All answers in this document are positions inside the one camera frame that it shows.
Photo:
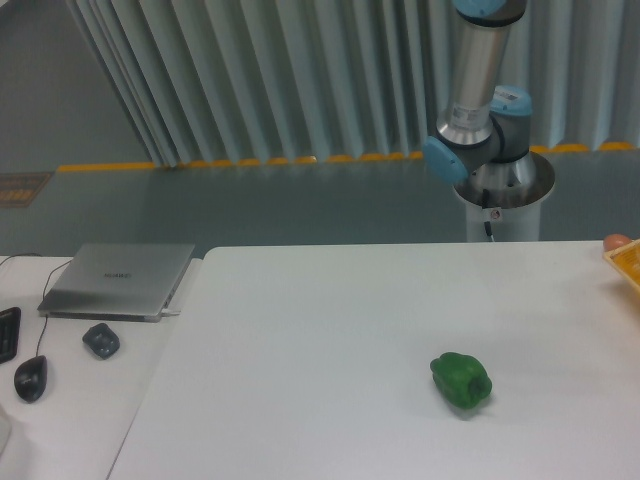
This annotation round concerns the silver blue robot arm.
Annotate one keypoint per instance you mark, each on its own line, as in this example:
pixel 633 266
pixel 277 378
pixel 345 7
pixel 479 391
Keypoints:
pixel 467 135

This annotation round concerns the green bell pepper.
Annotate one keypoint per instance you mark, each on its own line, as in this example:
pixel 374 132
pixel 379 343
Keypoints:
pixel 461 379

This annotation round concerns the yellow basket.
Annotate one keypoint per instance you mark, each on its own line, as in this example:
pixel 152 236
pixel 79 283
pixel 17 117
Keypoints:
pixel 625 260

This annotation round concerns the white usb dongle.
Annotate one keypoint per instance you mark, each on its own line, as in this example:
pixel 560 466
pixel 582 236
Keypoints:
pixel 169 313

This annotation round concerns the silver closed laptop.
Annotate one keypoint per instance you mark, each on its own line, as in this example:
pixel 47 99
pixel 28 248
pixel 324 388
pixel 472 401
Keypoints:
pixel 132 282

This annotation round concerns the small black plastic case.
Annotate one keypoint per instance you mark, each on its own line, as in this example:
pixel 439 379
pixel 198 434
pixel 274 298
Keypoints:
pixel 102 341

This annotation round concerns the black keyboard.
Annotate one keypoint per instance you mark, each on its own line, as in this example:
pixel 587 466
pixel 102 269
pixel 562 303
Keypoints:
pixel 9 333

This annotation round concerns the black computer mouse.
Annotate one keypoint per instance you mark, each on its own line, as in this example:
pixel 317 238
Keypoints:
pixel 30 379

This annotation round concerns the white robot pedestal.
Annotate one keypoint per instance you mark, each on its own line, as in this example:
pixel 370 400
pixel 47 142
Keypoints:
pixel 503 201

